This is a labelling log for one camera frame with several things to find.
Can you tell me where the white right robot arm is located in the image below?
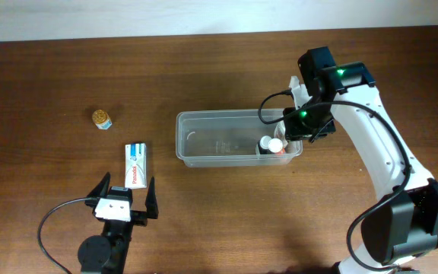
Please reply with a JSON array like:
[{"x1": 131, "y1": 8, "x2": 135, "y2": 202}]
[{"x1": 176, "y1": 46, "x2": 438, "y2": 274}]

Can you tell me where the dark bottle white cap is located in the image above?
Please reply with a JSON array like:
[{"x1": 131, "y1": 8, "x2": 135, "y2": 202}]
[{"x1": 255, "y1": 135, "x2": 271, "y2": 155}]

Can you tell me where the orange tube white cap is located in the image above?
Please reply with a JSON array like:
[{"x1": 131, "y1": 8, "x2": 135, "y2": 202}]
[{"x1": 268, "y1": 138, "x2": 285, "y2": 155}]

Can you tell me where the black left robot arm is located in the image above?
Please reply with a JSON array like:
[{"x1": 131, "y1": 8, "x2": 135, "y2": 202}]
[{"x1": 78, "y1": 173, "x2": 132, "y2": 274}]

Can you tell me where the small gold-lid balm jar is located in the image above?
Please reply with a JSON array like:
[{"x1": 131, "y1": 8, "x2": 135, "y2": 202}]
[{"x1": 92, "y1": 110, "x2": 113, "y2": 130}]

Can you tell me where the white Panadol medicine box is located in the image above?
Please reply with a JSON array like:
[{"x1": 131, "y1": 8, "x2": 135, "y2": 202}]
[{"x1": 125, "y1": 143, "x2": 147, "y2": 189}]

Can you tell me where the white spray bottle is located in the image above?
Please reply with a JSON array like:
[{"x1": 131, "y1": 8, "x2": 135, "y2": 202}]
[{"x1": 274, "y1": 121, "x2": 288, "y2": 148}]

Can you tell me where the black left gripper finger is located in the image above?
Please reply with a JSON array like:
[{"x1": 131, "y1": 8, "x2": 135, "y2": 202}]
[
  {"x1": 85, "y1": 172, "x2": 110, "y2": 208},
  {"x1": 131, "y1": 177, "x2": 158, "y2": 226}
]

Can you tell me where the clear plastic container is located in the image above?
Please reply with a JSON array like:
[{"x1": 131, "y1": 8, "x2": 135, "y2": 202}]
[{"x1": 176, "y1": 110, "x2": 303, "y2": 167}]

